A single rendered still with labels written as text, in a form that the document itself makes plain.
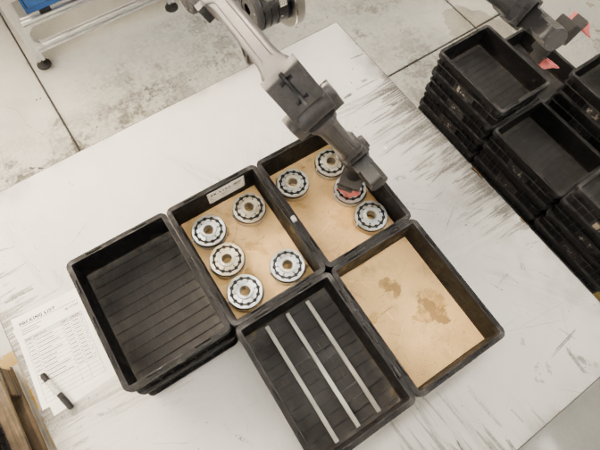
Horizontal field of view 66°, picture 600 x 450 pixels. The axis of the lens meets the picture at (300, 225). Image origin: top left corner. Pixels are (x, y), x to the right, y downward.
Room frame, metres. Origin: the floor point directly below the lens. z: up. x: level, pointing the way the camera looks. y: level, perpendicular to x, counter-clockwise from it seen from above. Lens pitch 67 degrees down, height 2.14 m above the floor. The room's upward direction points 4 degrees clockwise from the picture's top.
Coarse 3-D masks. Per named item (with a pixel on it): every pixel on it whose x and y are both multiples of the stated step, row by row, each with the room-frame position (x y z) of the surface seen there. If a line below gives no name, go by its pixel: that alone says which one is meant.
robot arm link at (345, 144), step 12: (324, 84) 0.56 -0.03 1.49; (336, 96) 0.54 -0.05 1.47; (336, 108) 0.55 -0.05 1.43; (288, 120) 0.50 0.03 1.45; (324, 120) 0.53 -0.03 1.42; (336, 120) 0.55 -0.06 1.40; (300, 132) 0.50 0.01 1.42; (312, 132) 0.51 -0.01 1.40; (324, 132) 0.53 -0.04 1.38; (336, 132) 0.55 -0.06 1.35; (348, 132) 0.66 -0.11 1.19; (336, 144) 0.57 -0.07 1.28; (348, 144) 0.59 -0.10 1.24; (360, 144) 0.64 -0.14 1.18; (348, 156) 0.61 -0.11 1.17; (360, 156) 0.64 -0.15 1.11
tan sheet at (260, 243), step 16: (240, 192) 0.66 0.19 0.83; (256, 192) 0.67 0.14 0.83; (224, 208) 0.60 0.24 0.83; (192, 224) 0.54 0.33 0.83; (272, 224) 0.56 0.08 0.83; (240, 240) 0.50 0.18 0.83; (256, 240) 0.50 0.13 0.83; (272, 240) 0.51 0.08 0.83; (288, 240) 0.51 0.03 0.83; (208, 256) 0.44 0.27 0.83; (256, 256) 0.45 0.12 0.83; (256, 272) 0.40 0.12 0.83; (304, 272) 0.41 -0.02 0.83; (224, 288) 0.35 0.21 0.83; (272, 288) 0.36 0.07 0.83
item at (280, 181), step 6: (282, 174) 0.72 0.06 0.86; (288, 174) 0.72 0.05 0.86; (294, 174) 0.72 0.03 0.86; (300, 174) 0.72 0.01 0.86; (282, 180) 0.70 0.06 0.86; (300, 180) 0.70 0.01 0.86; (306, 180) 0.70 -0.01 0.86; (282, 186) 0.68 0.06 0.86; (300, 186) 0.68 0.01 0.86; (306, 186) 0.68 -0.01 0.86; (282, 192) 0.65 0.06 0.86; (288, 192) 0.66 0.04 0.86; (294, 192) 0.66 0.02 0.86; (300, 192) 0.66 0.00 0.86
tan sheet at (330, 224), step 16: (304, 160) 0.79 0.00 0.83; (272, 176) 0.73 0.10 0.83; (320, 192) 0.68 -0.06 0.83; (368, 192) 0.69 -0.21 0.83; (304, 208) 0.62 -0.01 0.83; (320, 208) 0.62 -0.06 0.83; (336, 208) 0.63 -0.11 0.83; (352, 208) 0.63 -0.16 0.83; (304, 224) 0.56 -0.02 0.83; (320, 224) 0.57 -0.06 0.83; (336, 224) 0.57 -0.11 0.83; (352, 224) 0.57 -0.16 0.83; (320, 240) 0.51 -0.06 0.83; (336, 240) 0.52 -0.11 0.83; (352, 240) 0.52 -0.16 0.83; (336, 256) 0.47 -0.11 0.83
